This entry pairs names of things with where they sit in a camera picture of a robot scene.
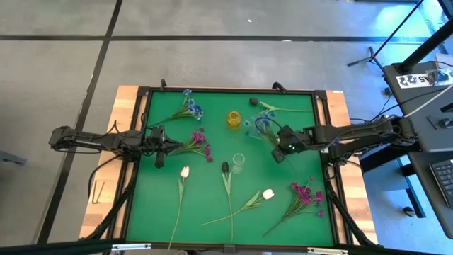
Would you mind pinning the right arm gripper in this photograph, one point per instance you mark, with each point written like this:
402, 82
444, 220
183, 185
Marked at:
292, 140

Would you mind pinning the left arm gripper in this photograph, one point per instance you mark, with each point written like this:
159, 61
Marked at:
157, 141

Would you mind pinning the blue artificial flower bunch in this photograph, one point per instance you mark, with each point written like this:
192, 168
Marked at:
262, 124
194, 107

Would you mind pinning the magenta artificial flower bunch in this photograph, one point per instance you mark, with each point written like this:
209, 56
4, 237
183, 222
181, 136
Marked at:
198, 137
302, 193

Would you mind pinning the pale pink artificial tulip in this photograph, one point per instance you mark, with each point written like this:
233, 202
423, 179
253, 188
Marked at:
184, 171
268, 194

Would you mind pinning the black artificial tulip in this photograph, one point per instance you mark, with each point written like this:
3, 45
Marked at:
225, 166
253, 101

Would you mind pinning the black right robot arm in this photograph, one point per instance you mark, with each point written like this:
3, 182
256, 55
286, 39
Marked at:
354, 132

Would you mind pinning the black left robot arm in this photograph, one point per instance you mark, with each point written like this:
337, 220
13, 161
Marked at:
106, 140

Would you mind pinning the clear glass vase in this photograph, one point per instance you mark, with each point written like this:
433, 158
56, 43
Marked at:
238, 159

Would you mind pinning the yellow glass vase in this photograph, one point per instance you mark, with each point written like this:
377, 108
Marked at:
234, 119

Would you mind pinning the green table mat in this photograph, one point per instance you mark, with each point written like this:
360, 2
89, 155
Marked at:
148, 212

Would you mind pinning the black hex key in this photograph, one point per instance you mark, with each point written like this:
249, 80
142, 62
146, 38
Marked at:
101, 193
93, 191

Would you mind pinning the black power adapter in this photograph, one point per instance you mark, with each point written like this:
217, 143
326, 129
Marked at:
388, 91

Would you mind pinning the black tripod stand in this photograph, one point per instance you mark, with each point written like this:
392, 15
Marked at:
371, 57

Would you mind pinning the black desk leg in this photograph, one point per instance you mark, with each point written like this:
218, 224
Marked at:
412, 187

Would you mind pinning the white printed label sheet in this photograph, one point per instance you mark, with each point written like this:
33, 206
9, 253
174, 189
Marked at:
414, 80

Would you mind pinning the black caster wheel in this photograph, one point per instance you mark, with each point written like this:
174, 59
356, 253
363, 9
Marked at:
409, 211

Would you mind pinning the dark grey desk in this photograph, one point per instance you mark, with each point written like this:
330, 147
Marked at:
424, 102

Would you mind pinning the black rig beam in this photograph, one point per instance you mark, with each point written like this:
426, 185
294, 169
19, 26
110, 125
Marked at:
53, 248

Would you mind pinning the grey furniture leg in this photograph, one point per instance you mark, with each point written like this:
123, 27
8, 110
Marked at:
12, 158

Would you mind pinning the black desk knob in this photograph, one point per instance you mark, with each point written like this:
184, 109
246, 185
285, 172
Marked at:
445, 123

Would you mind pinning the black computer keyboard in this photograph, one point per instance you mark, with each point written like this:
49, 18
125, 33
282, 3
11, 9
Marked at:
444, 180

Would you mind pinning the black frame clamp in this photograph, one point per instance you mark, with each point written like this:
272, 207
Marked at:
163, 84
279, 86

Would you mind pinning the black metal table frame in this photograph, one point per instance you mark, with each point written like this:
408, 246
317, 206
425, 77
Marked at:
276, 247

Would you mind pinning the aluminium corner bracket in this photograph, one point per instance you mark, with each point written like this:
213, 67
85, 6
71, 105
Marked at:
131, 246
327, 251

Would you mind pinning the black camera stand pole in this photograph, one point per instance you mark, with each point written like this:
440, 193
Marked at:
424, 47

